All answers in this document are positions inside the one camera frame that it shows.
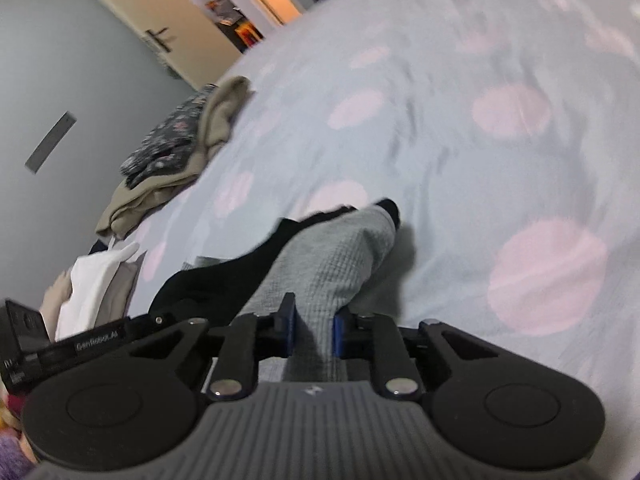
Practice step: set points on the grey and black garment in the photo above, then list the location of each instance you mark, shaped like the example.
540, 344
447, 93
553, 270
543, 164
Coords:
324, 260

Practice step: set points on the polka dot bed sheet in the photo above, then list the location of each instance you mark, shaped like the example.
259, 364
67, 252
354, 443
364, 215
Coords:
506, 131

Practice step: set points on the cream bedroom door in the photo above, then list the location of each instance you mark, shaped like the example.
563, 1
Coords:
179, 34

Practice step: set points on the white folded garment stack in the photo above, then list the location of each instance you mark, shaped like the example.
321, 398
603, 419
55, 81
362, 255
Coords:
90, 276

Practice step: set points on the black floral folded garment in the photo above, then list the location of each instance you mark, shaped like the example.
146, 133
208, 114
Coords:
167, 148

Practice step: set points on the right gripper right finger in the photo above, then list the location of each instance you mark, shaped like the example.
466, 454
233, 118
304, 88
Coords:
377, 340

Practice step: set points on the olive folded garment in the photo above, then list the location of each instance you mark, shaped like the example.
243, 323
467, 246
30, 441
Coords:
128, 207

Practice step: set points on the beige folded garment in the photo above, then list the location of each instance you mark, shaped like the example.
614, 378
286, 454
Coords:
54, 297

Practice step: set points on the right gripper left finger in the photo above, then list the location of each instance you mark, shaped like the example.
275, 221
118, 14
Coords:
249, 340

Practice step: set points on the grey wall plate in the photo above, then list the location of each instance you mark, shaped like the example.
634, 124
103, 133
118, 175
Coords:
49, 142

